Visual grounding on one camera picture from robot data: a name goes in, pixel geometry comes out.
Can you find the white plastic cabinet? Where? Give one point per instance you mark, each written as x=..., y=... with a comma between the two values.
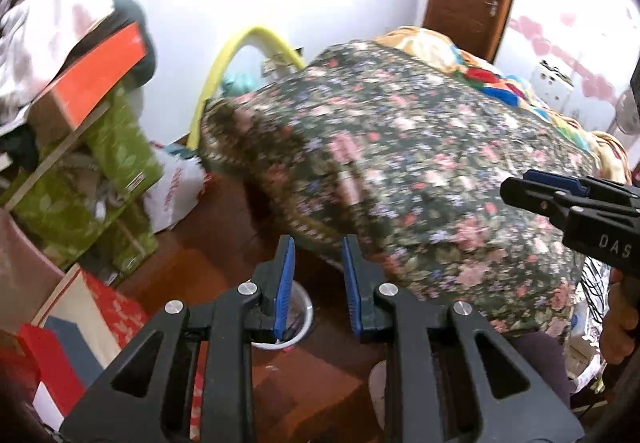
x=550, y=80

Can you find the person's right hand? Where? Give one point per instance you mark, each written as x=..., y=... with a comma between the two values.
x=620, y=323

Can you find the green leaf-print box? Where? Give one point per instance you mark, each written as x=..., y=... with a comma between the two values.
x=115, y=158

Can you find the orange box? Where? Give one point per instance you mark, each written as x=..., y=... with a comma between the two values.
x=95, y=73

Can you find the yellow foam tube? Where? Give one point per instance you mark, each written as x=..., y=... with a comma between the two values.
x=220, y=58

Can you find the pink plastic bin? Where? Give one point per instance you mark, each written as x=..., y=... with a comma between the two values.
x=25, y=268

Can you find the grey blue box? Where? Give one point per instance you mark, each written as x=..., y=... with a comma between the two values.
x=80, y=338

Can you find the red floral gift bag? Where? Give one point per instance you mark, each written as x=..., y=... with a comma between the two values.
x=115, y=313

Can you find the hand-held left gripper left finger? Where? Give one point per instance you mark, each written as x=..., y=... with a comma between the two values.
x=285, y=290

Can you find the row of pink heart stickers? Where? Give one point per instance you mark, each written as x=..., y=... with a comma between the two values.
x=545, y=48

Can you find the clear plastic cup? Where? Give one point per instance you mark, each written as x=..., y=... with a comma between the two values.
x=303, y=310

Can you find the white cloth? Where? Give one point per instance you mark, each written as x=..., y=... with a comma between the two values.
x=35, y=38

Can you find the yellow colourful quilt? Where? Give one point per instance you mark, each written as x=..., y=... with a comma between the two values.
x=520, y=88

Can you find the white plastic bag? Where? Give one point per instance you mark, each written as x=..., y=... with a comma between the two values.
x=175, y=188

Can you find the red box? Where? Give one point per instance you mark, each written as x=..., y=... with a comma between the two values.
x=50, y=363

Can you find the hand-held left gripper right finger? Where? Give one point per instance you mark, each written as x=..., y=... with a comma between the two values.
x=352, y=295

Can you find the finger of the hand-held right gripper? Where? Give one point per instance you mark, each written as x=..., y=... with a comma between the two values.
x=555, y=181
x=535, y=198

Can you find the person's left leg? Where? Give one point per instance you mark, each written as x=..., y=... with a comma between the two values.
x=540, y=363

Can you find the floral dark green blanket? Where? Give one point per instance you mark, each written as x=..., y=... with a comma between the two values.
x=400, y=148

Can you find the standing fan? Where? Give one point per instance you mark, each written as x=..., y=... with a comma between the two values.
x=627, y=115

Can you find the teal plastic item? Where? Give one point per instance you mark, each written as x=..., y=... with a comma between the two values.
x=242, y=83

